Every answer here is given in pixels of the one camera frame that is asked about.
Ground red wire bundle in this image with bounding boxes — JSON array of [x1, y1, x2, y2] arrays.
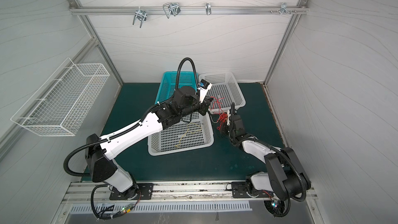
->
[[209, 108, 231, 132]]

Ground thick red wire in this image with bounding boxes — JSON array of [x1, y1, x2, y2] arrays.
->
[[209, 96, 225, 113]]

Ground yellow wire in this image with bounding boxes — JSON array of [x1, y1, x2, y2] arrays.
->
[[175, 121, 203, 149]]

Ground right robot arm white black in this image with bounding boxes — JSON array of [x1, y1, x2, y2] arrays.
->
[[221, 103, 311, 202]]

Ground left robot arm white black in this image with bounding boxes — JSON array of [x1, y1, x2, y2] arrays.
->
[[63, 57, 213, 197]]

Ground teal plastic basket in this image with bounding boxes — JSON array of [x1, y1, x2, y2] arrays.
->
[[154, 71, 197, 104]]

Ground large white plastic basket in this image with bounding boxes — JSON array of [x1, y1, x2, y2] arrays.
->
[[148, 113, 214, 156]]

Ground small white plastic basket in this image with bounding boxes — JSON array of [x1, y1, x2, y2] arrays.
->
[[199, 72, 246, 115]]

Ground metal U-bolt clamp middle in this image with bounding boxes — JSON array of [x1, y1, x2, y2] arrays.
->
[[162, 2, 181, 19]]

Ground metal u-bolt clamp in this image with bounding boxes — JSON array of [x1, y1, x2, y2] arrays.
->
[[132, 8, 147, 28], [162, 2, 181, 19]]

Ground metal U-bolt clamp left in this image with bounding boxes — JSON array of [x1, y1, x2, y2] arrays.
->
[[132, 8, 147, 28]]

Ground metal bolt clamp right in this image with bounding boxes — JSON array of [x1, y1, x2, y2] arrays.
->
[[269, 3, 297, 15]]

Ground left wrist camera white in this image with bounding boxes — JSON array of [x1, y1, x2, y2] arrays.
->
[[199, 79, 212, 103]]

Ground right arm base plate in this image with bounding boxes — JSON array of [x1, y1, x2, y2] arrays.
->
[[226, 181, 274, 199]]

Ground right base cable loop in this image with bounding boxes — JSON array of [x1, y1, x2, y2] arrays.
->
[[263, 192, 291, 218]]

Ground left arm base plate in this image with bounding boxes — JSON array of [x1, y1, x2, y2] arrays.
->
[[109, 183, 154, 201]]

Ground metal bracket on rail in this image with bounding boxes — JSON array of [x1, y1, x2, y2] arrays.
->
[[205, 3, 211, 16]]

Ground horizontal aluminium rail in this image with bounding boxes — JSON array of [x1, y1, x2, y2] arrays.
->
[[69, 5, 309, 16]]

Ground left base cable bundle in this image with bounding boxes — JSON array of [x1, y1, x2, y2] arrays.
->
[[90, 184, 142, 220]]

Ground white wire wall basket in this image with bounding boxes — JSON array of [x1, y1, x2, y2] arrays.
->
[[10, 58, 109, 137]]

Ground white slotted cable duct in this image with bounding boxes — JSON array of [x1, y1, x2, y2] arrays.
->
[[69, 201, 252, 214]]

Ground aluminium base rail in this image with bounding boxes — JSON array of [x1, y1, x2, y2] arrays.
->
[[62, 178, 318, 204]]

